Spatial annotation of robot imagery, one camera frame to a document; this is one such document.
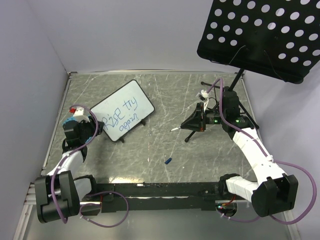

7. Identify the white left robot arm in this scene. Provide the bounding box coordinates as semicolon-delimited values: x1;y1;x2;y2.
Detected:
34;117;104;224

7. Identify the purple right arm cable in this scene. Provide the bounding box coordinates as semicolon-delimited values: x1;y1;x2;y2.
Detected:
203;77;317;225

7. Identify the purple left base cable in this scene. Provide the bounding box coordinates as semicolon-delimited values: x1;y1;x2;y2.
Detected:
79;191;130;228

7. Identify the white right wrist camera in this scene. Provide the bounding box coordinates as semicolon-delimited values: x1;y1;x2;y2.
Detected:
196;89;209;102

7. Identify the blue studded building plate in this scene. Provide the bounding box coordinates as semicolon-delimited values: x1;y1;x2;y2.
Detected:
62;116;78;131

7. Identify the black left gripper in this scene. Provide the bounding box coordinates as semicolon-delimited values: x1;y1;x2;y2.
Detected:
76;115;104;143

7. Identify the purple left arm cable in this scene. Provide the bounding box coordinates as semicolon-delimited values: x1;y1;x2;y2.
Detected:
51;104;99;225

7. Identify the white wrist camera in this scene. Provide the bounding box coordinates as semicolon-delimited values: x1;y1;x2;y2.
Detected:
69;106;90;122
196;89;209;102

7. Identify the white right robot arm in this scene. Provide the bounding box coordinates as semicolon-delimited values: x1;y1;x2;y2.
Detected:
180;87;299;217

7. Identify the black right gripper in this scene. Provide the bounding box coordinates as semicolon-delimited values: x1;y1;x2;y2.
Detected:
181;102;227;132

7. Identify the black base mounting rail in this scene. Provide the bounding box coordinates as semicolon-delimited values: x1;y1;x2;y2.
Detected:
80;182;234;213

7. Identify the blue marker cap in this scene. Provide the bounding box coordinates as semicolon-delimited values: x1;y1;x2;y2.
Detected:
164;157;172;165

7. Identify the black perforated music stand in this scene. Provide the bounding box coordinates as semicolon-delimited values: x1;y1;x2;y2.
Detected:
184;0;320;143

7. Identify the small black-framed whiteboard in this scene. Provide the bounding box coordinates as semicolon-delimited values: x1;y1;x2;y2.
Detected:
90;79;155;142

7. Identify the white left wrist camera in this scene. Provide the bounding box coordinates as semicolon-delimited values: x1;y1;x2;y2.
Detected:
69;106;90;122

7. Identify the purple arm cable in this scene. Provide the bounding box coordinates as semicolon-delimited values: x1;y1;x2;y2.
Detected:
51;104;99;225
203;77;317;225

